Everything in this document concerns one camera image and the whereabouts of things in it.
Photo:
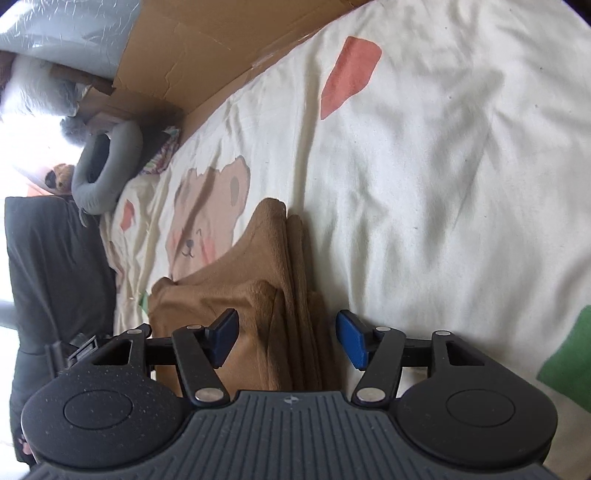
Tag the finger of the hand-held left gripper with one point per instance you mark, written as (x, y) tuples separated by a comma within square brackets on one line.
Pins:
[(83, 346)]

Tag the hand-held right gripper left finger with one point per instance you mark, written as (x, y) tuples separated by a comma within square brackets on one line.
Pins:
[(224, 337)]

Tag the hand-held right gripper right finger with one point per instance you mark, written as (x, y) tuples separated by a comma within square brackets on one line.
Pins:
[(353, 339)]

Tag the brown shirt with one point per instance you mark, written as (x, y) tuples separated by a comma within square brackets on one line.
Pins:
[(258, 277)]

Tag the dark grey pillow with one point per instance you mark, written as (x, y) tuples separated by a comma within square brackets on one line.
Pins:
[(55, 277)]

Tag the dark paw-print cloth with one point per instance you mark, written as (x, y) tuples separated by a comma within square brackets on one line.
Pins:
[(18, 415)]

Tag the grey U-shaped pillow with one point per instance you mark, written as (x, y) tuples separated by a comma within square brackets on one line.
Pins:
[(92, 199)]

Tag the pink curtain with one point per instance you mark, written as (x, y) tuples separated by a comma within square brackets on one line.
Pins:
[(34, 187)]

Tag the bear printed bed sheet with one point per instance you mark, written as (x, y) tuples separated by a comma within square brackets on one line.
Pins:
[(415, 184)]

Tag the brown teddy bear toy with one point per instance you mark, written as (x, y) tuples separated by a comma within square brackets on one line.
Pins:
[(62, 175)]

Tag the colourful patterned cloth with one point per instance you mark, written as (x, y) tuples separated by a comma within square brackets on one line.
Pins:
[(159, 159)]

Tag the grey fluffy toy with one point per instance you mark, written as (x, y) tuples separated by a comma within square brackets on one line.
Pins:
[(74, 129)]

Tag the small cardboard box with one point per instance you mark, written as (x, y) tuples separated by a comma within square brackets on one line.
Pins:
[(129, 104)]

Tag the large brown cardboard sheet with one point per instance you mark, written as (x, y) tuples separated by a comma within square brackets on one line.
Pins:
[(194, 46)]

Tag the light blue wrapped bundle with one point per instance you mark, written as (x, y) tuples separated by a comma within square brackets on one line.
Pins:
[(60, 32)]

